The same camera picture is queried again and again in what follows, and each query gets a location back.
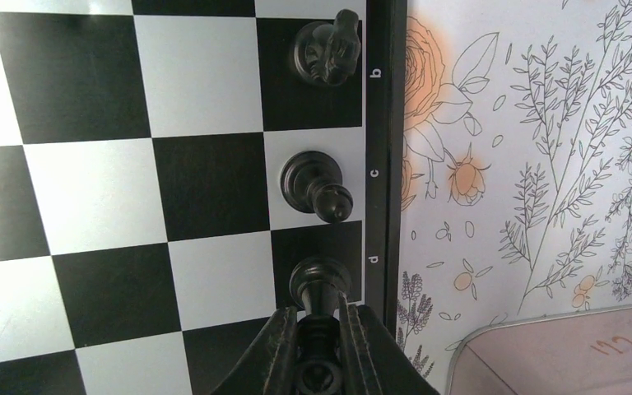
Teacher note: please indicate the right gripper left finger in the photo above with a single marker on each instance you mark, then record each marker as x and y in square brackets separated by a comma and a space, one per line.
[267, 367]

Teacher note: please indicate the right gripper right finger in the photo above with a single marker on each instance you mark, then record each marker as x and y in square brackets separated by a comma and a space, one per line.
[371, 360]

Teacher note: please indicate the black queen chess piece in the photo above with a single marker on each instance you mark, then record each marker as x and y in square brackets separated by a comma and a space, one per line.
[316, 284]

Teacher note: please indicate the black knight chess piece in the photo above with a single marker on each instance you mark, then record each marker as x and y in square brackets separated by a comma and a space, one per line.
[326, 53]

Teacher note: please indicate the black grey chess board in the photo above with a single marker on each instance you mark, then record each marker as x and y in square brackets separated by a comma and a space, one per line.
[144, 239]

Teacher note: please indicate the floral table mat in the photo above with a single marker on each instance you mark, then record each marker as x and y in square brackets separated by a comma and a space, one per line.
[516, 168]

